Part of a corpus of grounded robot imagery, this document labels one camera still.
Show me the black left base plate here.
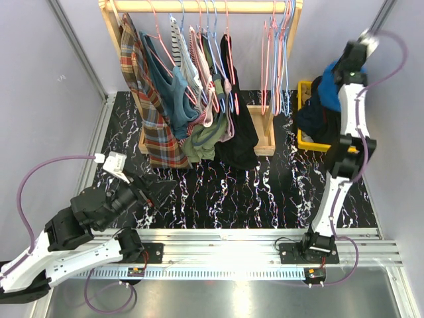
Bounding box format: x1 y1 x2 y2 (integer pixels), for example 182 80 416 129
115 242 164 264

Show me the blue tank top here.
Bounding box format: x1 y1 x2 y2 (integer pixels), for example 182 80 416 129
317 59 368 113

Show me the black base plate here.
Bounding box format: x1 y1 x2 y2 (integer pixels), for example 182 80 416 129
278 242 340 265
115 242 164 264

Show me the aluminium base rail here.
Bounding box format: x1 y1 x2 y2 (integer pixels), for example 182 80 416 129
42 228 403 281

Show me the purple floor cable left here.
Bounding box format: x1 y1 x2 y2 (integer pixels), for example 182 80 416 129
84 268 138 313

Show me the dark clothes pile in bin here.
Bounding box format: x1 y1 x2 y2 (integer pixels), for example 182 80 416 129
295 76 341 145

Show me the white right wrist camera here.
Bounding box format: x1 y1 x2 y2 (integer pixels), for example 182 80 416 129
357 29 379 59

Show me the green hanging garment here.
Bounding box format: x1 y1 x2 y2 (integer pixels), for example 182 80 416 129
183 104 225 162

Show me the teal hanging tank top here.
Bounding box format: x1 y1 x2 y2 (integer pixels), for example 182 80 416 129
139 31 199 140

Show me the plaid hanging shirt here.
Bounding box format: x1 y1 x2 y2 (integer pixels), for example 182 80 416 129
120 13 191 169

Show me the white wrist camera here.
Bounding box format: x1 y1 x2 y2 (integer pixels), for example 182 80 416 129
103 152 129 184
357 29 379 59

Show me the yellow plastic bin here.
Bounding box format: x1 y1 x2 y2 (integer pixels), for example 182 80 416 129
295 76 330 152

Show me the striped hanging garment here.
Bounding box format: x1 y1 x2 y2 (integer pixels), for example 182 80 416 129
170 17 203 111

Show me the black hanging garment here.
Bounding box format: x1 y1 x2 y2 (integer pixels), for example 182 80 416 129
215 35 259 170

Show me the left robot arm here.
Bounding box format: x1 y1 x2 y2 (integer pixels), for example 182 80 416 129
1 175 177 304

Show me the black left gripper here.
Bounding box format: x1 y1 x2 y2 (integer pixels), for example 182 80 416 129
98 168 178 231

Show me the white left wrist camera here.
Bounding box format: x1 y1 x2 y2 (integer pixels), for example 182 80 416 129
103 152 129 184

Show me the empty hangers bunch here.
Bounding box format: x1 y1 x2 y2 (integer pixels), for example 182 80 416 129
270 1 296 116

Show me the wooden clothes rack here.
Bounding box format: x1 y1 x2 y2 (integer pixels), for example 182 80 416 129
99 1 303 156

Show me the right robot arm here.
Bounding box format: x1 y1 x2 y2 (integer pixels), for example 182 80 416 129
299 39 378 263

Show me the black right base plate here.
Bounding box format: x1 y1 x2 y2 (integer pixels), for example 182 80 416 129
278 242 340 265

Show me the pink wire hanger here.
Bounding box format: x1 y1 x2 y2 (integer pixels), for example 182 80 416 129
261 1 276 116

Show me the pink hanging garment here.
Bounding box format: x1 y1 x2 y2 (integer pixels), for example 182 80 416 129
189 26 235 146

